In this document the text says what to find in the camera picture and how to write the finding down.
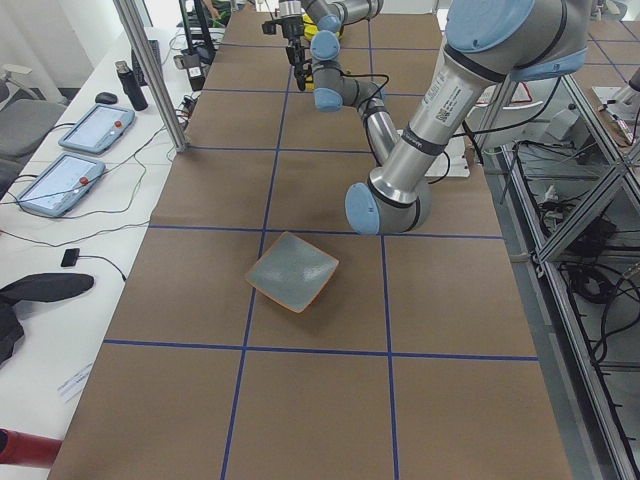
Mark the black water bottle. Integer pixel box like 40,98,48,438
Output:
115,60,148,111

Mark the black cloth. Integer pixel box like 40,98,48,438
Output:
1,273,95,363

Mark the red cylinder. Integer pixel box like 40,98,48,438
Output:
1,429,62,468

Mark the aluminium frame rack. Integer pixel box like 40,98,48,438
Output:
480,65,639,479

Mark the wooden fruit basket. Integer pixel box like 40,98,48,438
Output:
302,14,319,41

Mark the lower blue teach pendant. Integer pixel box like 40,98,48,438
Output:
16,153,106,218

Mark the upper blue teach pendant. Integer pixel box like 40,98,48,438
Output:
58,103,135,155

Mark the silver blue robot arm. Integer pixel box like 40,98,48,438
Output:
302,1,591,235
262,0,384,91

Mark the grey square plate orange rim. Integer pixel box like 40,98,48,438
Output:
245,232,339,313

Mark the small black device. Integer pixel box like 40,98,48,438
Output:
60,248,80,268

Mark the paper sheet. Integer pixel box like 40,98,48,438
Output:
57,363,93,402

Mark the aluminium frame post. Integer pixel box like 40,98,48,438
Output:
113,0,187,153

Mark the black computer mouse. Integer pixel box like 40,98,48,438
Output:
95,92,118,105

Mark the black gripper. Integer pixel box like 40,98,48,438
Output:
262,0,312,91

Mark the blue teach pendant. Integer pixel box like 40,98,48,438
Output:
16,153,106,218
58,103,135,155

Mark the grey office chair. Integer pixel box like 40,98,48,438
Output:
1,64,66,196

